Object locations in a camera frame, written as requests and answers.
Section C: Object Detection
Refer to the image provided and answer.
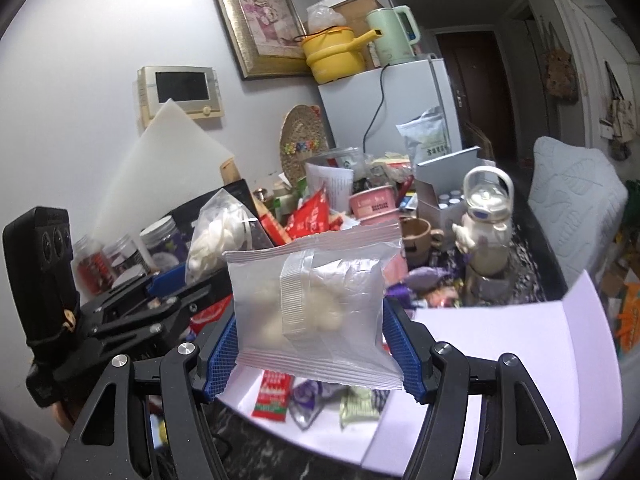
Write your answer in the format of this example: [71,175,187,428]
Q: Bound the wall intercom panel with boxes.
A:
[135,64,225,127]

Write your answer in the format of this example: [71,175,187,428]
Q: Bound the person's left forearm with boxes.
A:
[0,407,76,480]

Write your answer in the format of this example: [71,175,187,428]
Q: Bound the gold framed picture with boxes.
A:
[207,0,309,82]

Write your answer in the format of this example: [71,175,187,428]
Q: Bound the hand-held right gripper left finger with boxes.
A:
[60,310,241,480]

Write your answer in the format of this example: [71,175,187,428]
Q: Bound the dark wooden door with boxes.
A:
[434,29,517,162]

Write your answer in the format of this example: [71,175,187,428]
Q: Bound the grey cardboard box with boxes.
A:
[414,145,484,242]

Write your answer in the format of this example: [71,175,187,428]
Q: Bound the clear bag with white pieces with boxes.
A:
[185,187,252,287]

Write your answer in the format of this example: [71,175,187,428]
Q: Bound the chair with pale blue cover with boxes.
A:
[527,135,629,287]

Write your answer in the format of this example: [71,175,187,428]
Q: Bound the beige tote bag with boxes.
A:
[599,59,640,162]

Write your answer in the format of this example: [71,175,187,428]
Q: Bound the group of plastic food jars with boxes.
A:
[72,214,182,297]

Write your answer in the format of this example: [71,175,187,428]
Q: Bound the green and white bag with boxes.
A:
[396,108,452,169]

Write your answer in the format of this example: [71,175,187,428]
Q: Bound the pale green packet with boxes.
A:
[339,386,392,429]

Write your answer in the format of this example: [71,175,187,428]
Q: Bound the clear bag with white flower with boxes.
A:
[222,219,407,392]

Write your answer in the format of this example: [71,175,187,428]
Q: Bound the white fridge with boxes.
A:
[317,57,464,162]

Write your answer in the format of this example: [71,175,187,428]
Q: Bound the yellow pot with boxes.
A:
[299,27,387,87]

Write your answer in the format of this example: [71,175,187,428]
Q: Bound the pale green electric kettle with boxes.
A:
[364,4,424,68]

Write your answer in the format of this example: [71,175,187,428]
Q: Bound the clear plastic bag in pot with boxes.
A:
[304,2,349,37]

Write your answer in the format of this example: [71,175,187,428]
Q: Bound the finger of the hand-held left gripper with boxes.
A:
[92,281,234,357]
[101,262,194,312]

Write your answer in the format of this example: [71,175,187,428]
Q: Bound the purple silver foil packet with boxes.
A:
[289,379,332,432]

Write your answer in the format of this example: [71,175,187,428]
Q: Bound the red snack packet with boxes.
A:
[251,369,294,422]

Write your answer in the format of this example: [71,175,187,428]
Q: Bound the pink instant food bowl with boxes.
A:
[348,184,402,227]

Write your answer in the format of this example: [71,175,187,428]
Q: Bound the red sachet packets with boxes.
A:
[284,187,332,239]

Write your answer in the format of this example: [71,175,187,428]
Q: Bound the lavender gift box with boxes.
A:
[214,269,624,467]

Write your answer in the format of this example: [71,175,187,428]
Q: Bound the white cartoon water bottle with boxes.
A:
[452,165,517,279]

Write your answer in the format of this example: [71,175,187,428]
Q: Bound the white printed paper sheet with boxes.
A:
[304,159,357,212]

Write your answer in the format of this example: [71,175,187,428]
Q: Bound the floral tote bag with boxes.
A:
[537,19,579,107]

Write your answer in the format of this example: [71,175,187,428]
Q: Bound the brown ceramic mug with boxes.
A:
[398,217,446,269]

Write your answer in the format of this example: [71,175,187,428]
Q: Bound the black power cord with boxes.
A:
[362,64,392,154]

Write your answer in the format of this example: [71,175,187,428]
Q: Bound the white foam board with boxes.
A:
[92,99,237,242]

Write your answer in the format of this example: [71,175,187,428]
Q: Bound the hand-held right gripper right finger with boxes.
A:
[382,300,571,480]

